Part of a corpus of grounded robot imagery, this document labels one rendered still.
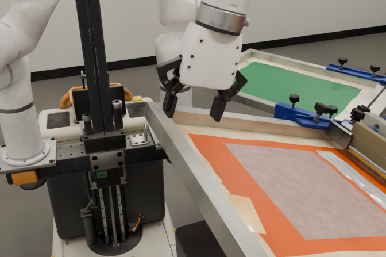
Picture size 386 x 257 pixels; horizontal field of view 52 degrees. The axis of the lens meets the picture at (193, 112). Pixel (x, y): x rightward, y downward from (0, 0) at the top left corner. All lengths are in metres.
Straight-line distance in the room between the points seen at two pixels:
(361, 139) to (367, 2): 5.18
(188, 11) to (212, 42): 0.45
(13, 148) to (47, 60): 3.51
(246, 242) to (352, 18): 5.72
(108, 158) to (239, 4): 0.72
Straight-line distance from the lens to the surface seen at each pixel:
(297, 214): 0.82
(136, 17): 4.64
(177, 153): 0.80
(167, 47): 1.07
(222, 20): 0.61
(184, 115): 1.00
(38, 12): 0.94
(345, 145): 1.24
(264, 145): 1.07
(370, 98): 1.93
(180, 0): 1.06
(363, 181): 1.12
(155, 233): 2.10
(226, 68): 0.65
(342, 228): 0.86
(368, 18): 6.43
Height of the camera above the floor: 1.77
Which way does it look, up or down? 28 degrees down
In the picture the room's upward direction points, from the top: straight up
